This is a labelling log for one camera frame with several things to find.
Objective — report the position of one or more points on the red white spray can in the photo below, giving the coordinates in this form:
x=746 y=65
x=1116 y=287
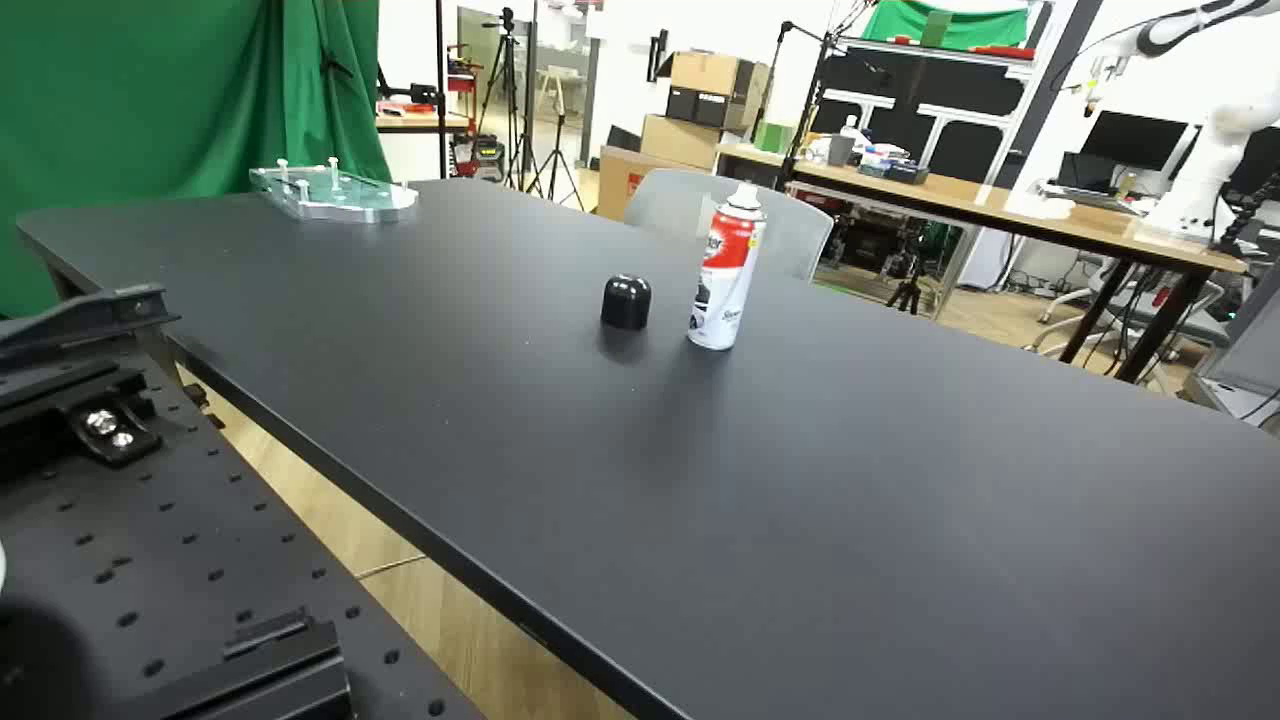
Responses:
x=725 y=269

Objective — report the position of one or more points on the grey office chair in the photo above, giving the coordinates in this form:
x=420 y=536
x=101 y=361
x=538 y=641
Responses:
x=680 y=202

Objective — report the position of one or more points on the wooden desk with black legs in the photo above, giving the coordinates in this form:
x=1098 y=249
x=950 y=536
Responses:
x=1027 y=214

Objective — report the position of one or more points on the brown cardboard box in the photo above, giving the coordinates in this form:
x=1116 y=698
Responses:
x=621 y=179

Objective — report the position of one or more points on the black perforated breadboard base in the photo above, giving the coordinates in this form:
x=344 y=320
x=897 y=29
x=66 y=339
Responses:
x=149 y=575

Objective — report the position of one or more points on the black computer monitor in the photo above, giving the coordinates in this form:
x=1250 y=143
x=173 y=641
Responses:
x=1116 y=143

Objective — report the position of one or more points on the green backdrop cloth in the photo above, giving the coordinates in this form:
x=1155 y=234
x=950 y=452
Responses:
x=168 y=97

